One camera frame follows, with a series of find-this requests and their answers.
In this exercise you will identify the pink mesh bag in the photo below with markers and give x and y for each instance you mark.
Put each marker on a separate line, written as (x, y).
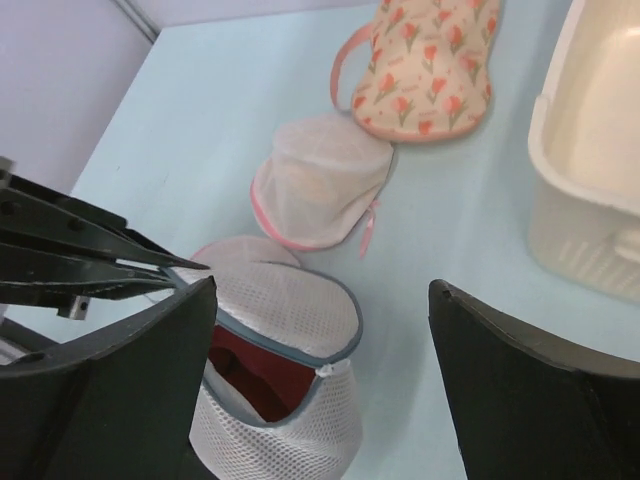
(322, 177)
(244, 248)

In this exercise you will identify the pink mesh bag front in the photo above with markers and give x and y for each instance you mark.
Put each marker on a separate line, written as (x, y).
(244, 248)

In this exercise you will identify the cream plastic basket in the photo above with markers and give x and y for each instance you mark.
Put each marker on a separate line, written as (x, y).
(583, 143)

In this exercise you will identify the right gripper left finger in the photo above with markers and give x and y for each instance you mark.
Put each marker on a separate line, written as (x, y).
(117, 403)

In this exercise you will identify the floral orange laundry bag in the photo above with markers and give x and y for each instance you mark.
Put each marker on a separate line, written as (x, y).
(427, 78)

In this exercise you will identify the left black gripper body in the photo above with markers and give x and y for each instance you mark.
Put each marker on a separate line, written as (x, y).
(30, 320)

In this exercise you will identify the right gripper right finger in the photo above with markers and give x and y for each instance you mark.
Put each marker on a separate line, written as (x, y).
(527, 404)

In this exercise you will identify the pink mesh bag middle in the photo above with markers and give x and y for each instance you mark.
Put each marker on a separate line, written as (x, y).
(322, 177)

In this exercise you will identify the red bra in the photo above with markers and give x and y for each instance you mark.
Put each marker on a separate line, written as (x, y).
(273, 385)

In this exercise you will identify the grey trimmed mesh laundry bag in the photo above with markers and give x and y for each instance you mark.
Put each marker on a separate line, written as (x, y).
(309, 318)

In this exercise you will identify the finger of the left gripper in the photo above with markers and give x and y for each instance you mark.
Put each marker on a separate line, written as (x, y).
(30, 277)
(94, 232)

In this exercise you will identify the left aluminium frame post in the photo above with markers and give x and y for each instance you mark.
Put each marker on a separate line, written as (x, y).
(139, 18)

